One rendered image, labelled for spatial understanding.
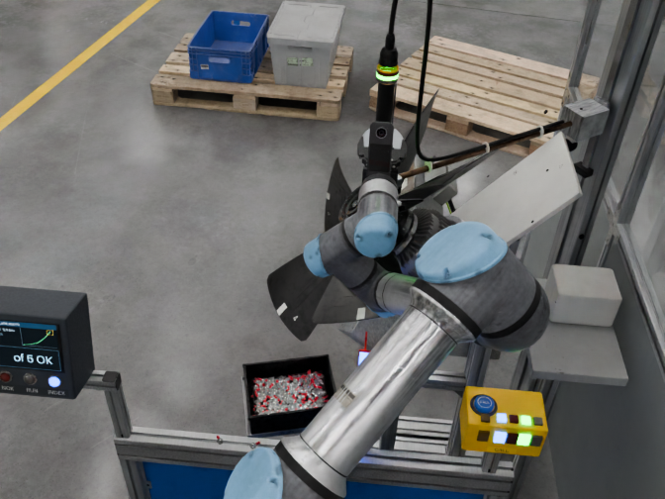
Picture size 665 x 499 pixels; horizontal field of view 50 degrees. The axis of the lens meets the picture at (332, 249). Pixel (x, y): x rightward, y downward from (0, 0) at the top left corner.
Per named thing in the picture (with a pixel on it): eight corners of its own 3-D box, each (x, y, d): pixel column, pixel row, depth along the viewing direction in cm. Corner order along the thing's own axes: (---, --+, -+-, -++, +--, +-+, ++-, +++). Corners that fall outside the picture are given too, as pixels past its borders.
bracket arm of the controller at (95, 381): (122, 380, 153) (120, 371, 151) (117, 392, 151) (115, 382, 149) (14, 371, 155) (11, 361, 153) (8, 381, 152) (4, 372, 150)
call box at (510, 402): (531, 422, 155) (542, 390, 149) (537, 461, 148) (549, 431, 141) (457, 415, 156) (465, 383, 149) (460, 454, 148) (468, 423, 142)
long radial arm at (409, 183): (444, 237, 188) (414, 211, 183) (424, 251, 192) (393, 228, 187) (441, 175, 210) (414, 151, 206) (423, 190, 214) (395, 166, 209)
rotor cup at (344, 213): (406, 200, 181) (368, 169, 177) (419, 223, 169) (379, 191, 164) (367, 241, 185) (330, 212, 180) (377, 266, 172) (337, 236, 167)
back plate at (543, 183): (371, 249, 221) (368, 248, 220) (555, 107, 185) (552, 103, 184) (361, 384, 180) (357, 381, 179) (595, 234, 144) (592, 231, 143)
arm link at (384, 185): (358, 188, 132) (403, 191, 131) (360, 174, 135) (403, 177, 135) (356, 220, 137) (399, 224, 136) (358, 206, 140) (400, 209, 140)
